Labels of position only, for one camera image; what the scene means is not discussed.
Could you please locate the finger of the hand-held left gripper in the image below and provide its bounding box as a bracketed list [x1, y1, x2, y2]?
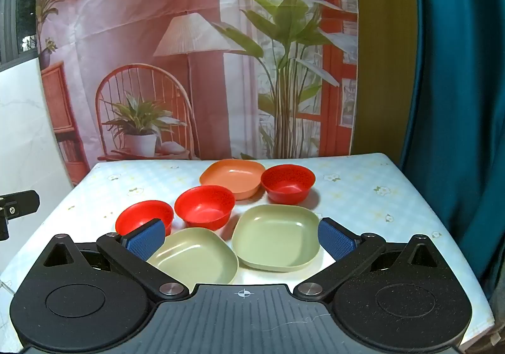
[0, 190, 40, 241]

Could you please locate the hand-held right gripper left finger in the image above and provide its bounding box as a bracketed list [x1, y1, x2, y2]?
[40, 218, 190, 302]

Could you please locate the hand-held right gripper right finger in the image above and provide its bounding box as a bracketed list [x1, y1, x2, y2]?
[294, 217, 453, 302]

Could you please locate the red bowl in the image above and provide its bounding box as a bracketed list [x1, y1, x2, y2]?
[261, 165, 316, 205]
[174, 185, 236, 231]
[115, 200, 175, 237]

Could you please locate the green plate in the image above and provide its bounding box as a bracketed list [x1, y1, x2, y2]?
[231, 204, 321, 273]
[146, 227, 239, 287]

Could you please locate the orange bowl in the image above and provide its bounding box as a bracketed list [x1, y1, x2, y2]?
[199, 159, 266, 201]

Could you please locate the floral checked tablecloth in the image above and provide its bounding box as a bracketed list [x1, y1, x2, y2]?
[0, 153, 496, 354]

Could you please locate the white marble panel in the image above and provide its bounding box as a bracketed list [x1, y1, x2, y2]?
[0, 58, 76, 207]

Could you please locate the teal curtain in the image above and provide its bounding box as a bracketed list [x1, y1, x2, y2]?
[398, 0, 505, 293]

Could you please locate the printed backdrop cloth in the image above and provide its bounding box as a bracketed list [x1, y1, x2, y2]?
[35, 0, 359, 187]

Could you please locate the dark window frame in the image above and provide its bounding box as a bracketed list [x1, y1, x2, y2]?
[0, 0, 41, 65]

